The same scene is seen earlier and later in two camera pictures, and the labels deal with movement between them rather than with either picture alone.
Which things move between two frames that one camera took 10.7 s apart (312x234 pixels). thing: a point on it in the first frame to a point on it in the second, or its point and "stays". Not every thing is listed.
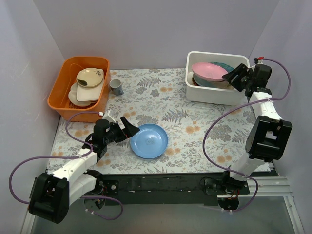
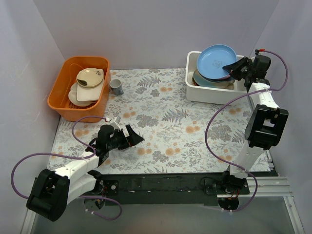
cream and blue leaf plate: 211,84 stays
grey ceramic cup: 116,87 stays
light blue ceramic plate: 150,142 to 212,59
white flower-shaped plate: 72,97 stays
